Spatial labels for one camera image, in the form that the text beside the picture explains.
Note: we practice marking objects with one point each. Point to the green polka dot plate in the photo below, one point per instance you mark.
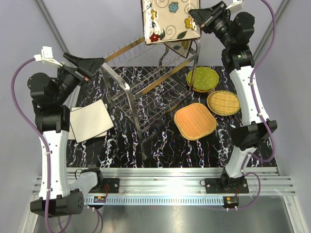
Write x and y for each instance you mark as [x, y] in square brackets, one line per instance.
[205, 79]

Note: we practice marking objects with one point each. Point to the woven wicker tray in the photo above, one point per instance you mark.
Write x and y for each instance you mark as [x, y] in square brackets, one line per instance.
[195, 121]

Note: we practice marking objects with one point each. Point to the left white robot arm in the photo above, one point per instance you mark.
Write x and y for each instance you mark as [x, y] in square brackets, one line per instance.
[56, 196]

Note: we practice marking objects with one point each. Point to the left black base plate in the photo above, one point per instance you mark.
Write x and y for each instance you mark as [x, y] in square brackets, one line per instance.
[111, 185]

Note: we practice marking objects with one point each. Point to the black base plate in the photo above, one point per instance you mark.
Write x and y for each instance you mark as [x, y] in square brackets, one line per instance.
[111, 185]
[214, 186]

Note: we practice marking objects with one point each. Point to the stainless steel dish rack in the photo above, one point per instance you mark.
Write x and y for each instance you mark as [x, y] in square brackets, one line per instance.
[141, 81]

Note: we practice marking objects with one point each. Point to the aluminium mounting rail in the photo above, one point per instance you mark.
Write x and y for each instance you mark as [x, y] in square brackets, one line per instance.
[184, 186]

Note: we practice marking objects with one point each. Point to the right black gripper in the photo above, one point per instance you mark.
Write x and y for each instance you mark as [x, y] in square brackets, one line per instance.
[205, 17]

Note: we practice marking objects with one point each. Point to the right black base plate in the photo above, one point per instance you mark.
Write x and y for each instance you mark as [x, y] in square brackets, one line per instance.
[214, 186]

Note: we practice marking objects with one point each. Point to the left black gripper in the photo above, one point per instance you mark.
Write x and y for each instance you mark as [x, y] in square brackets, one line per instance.
[89, 65]

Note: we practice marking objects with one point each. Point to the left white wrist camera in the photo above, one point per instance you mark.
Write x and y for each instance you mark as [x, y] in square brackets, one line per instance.
[46, 57]

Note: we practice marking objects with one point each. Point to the rear floral square plate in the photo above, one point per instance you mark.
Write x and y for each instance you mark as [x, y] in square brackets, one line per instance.
[180, 47]

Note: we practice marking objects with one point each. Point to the dark brown square plate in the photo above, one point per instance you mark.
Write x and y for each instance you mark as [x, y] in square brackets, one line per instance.
[166, 21]

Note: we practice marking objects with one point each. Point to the white square plate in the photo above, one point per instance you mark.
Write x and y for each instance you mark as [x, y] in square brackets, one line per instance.
[91, 121]

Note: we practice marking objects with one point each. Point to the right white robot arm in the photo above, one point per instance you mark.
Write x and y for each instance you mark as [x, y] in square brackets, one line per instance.
[238, 61]

